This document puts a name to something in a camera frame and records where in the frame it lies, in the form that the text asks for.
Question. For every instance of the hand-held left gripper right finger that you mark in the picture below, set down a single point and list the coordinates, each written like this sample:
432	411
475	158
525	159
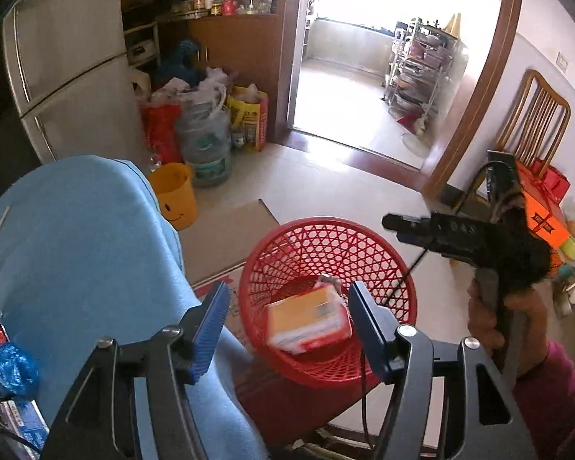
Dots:
370	333

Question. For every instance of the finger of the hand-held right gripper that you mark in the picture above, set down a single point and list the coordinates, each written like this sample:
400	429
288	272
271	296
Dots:
405	224

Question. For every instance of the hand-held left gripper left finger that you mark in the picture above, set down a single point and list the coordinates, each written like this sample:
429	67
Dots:
210	333

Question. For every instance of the yellow and red carton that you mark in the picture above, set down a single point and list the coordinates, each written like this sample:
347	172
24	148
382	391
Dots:
306	321

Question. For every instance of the red plastic mesh basket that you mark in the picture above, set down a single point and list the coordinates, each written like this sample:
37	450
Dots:
311	254

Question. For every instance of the blue plastic bag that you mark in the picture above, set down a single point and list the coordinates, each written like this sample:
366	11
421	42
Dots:
15	369

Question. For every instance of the person's right forearm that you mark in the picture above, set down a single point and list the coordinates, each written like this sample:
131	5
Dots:
563	402

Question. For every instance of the person's right hand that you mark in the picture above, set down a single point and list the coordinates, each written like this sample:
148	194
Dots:
481	321

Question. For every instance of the orange box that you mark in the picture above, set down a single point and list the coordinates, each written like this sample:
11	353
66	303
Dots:
546	223

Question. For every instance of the flat brown cardboard sheet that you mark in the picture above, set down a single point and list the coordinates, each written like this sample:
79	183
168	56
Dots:
230	235

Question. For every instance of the red gift bag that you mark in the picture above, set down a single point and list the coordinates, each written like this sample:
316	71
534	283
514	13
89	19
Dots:
553	179

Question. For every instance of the wooden chair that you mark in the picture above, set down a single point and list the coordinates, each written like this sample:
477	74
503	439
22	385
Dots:
536	120

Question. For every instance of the yellow smiley bucket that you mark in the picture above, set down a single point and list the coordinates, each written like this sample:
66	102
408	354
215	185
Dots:
175	196

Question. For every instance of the blue tablecloth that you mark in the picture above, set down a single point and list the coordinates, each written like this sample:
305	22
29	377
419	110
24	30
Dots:
86	258

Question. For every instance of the metal kitchen rack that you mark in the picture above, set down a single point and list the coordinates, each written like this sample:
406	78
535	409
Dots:
424	72

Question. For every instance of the large clear water jug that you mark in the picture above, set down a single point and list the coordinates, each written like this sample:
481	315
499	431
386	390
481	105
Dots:
206	148

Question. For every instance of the yellow printed paper bag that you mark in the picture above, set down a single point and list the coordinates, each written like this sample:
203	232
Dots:
251	120

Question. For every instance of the blue and white carton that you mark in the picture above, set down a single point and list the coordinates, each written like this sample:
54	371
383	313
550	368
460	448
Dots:
26	424

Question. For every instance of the red shopping bag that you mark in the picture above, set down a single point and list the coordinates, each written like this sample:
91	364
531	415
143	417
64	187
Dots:
163	129

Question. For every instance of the white plastic bag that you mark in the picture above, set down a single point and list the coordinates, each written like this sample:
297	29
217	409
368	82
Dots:
215	88

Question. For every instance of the wooden shelf cabinet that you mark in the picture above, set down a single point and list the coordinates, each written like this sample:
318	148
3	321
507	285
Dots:
239	43

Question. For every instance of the large dark blue bag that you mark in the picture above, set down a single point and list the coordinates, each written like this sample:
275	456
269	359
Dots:
179	62

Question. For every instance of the red cup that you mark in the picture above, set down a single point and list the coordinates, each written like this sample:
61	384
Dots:
229	7

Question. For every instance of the grey refrigerator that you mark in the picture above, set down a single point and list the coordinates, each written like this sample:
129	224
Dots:
72	57

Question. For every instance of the wooden door frame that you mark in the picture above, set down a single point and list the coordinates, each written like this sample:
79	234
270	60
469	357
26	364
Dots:
488	86

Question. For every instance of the white wall switch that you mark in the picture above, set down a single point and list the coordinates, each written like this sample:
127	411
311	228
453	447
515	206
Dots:
562	61

